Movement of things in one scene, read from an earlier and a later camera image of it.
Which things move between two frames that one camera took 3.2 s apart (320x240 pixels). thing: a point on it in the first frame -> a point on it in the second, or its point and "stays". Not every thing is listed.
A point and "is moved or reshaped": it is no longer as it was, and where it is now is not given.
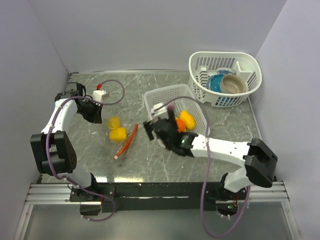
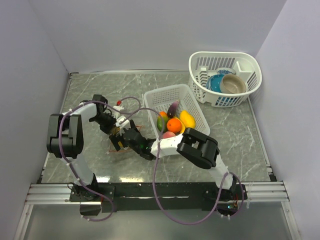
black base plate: x=131 y=197 stays
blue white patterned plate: x=226 y=71 stays
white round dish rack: x=223 y=79 stays
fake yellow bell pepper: x=119 y=134 is moved or reshaped
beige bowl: x=232 y=84 stays
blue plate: x=213 y=82 stays
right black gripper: x=148 y=130 -> x=115 y=139
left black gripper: x=96 y=118 -> x=109 y=129
